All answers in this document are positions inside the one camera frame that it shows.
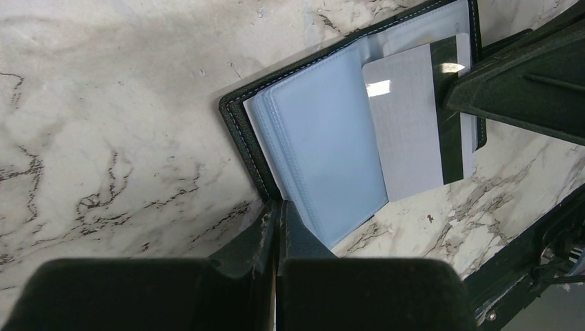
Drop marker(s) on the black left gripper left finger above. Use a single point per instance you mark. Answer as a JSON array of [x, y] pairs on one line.
[[232, 289]]

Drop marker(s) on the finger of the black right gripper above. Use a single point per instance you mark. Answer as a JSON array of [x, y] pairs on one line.
[[538, 86]]

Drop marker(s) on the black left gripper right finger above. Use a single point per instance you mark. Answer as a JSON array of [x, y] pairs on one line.
[[318, 291]]

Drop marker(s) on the black leather card holder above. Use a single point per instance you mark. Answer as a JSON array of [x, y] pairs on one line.
[[306, 133]]

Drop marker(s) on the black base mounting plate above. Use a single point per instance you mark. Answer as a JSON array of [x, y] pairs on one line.
[[549, 252]]

